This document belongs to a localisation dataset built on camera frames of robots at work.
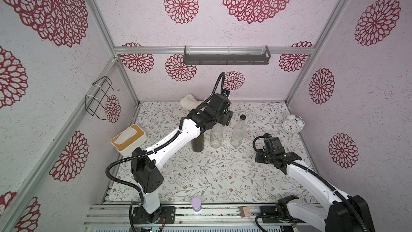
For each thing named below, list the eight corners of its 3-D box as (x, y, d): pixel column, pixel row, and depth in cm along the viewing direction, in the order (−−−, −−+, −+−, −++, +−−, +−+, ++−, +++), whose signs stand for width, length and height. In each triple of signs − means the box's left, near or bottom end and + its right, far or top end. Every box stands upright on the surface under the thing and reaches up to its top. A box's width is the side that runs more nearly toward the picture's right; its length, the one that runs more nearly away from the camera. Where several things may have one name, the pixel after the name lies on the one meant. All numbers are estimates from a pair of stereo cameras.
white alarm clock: (292, 138, 103) (302, 126, 93) (279, 128, 108) (287, 115, 98) (298, 133, 105) (307, 121, 95) (285, 123, 110) (292, 111, 100)
